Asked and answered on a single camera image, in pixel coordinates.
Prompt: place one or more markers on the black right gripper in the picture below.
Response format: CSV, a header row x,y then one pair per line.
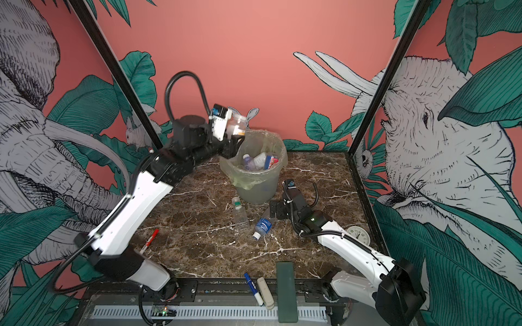
x,y
281,206

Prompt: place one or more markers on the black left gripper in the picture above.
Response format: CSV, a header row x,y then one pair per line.
x,y
230,147

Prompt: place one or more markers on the Fiji bottle red blue label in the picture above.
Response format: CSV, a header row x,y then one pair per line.
x,y
270,161

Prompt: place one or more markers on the clear bottle green cap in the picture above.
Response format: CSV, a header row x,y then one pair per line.
x,y
239,215

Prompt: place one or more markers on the white bottle yellow logo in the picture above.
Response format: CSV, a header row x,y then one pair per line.
x,y
260,160

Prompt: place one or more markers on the clear bottle yellow inside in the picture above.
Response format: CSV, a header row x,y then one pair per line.
x,y
236,126

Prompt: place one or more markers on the clear bottle pink blue label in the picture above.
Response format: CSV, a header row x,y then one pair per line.
x,y
248,163

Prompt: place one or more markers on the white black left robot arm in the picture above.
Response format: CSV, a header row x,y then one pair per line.
x,y
107,246

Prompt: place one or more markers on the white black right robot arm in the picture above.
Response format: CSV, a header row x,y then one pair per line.
x,y
391,286

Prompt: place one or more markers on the grey bin with green liner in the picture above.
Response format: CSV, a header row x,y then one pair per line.
x,y
256,187

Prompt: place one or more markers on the white eraser bar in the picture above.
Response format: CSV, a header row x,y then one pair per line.
x,y
265,293

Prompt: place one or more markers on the blue white marker pen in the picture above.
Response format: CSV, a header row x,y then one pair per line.
x,y
253,289

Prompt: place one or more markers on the dark green flat block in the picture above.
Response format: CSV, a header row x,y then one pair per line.
x,y
286,293

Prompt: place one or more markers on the red marker pen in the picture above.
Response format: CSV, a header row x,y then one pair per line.
x,y
149,241

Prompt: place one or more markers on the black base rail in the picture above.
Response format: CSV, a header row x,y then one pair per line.
x,y
308,289

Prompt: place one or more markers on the black right frame post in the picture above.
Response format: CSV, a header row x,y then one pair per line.
x,y
417,15

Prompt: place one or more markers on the black frame post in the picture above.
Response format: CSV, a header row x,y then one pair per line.
x,y
417,15
89,23

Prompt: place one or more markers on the black left frame post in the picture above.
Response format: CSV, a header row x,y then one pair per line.
x,y
89,23

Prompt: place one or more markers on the white slotted cable duct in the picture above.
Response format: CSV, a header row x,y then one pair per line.
x,y
108,312

